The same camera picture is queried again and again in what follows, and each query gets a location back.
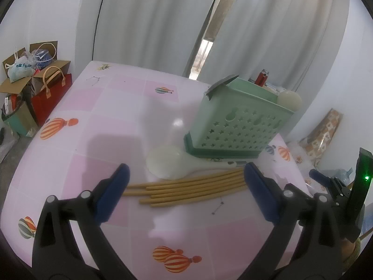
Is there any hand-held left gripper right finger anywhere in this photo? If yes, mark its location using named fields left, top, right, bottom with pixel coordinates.
left=243, top=162, right=347, bottom=280

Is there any red gift bag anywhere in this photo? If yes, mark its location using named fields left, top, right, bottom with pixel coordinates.
left=31, top=66, right=73, bottom=126

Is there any blue plastic bag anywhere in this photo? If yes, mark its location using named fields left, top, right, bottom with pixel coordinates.
left=321, top=168, right=354, bottom=186

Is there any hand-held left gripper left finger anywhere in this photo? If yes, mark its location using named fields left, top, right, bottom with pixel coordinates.
left=31, top=163, right=137, bottom=280

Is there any white plastic bag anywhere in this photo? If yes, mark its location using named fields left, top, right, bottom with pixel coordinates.
left=7, top=55, right=37, bottom=84

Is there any pink balloon print tablecloth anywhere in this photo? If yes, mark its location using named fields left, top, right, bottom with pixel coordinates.
left=0, top=60, right=315, bottom=280

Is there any red lighter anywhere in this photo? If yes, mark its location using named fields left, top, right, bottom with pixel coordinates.
left=256, top=69, right=270, bottom=86

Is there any brown curtain lining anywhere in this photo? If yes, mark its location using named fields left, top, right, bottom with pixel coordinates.
left=203, top=0, right=248, bottom=42

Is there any white rice spoon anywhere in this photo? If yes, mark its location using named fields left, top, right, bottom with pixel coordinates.
left=146, top=146, right=248, bottom=180

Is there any green plastic utensil holder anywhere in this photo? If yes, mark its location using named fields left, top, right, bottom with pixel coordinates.
left=183, top=75, right=295, bottom=159

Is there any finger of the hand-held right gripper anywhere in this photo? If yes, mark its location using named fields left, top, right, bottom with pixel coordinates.
left=309, top=168, right=352, bottom=208

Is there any open cardboard box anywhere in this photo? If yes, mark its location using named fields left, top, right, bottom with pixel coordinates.
left=0, top=41, right=72, bottom=97

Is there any white curtain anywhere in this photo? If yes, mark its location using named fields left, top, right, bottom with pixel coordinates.
left=93, top=0, right=225, bottom=78
left=198, top=0, right=352, bottom=94

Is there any orange patterned wrapped roll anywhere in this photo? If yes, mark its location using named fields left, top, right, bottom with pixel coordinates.
left=299, top=108, right=343, bottom=164

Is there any bundle of wooden chopsticks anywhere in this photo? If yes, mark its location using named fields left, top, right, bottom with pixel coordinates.
left=124, top=169, right=248, bottom=208

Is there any green paper bag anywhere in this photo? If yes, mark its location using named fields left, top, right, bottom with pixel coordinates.
left=1, top=93, right=39, bottom=137

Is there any cream round rice spoon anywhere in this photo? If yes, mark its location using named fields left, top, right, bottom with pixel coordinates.
left=277, top=90, right=303, bottom=111

